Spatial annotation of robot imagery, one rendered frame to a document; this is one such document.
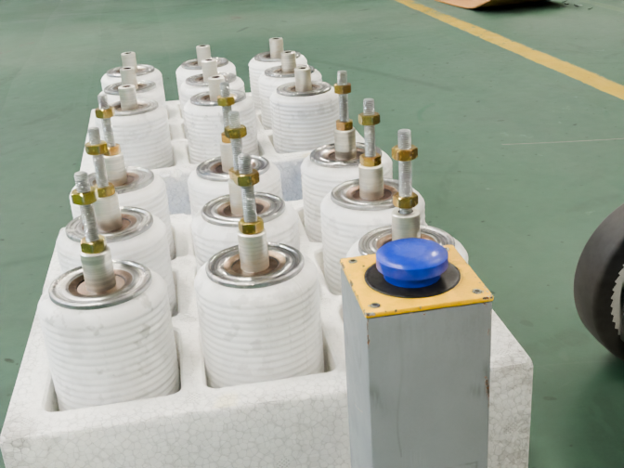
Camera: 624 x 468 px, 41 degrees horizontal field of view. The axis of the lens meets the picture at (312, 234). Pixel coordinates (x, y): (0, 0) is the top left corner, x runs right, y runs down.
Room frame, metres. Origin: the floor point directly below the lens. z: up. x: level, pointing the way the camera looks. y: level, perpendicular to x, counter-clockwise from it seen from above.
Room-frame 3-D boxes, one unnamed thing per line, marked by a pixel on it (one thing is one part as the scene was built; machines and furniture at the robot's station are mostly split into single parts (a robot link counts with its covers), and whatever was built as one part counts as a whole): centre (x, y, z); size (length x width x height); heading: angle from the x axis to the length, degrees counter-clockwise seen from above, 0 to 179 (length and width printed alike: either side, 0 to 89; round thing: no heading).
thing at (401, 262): (0.42, -0.05, 0.32); 0.04 x 0.04 x 0.02
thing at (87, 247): (0.56, 0.16, 0.29); 0.02 x 0.02 x 0.01; 36
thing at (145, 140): (1.09, 0.23, 0.16); 0.10 x 0.10 x 0.18
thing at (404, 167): (0.59, -0.07, 0.31); 0.01 x 0.01 x 0.08
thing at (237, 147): (0.69, 0.06, 0.30); 0.01 x 0.01 x 0.08
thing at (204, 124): (1.11, 0.11, 0.16); 0.10 x 0.10 x 0.18
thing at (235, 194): (0.69, 0.06, 0.26); 0.02 x 0.02 x 0.03
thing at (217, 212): (0.69, 0.06, 0.25); 0.08 x 0.08 x 0.01
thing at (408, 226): (0.59, -0.07, 0.26); 0.02 x 0.02 x 0.03
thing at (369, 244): (0.59, -0.07, 0.25); 0.08 x 0.08 x 0.01
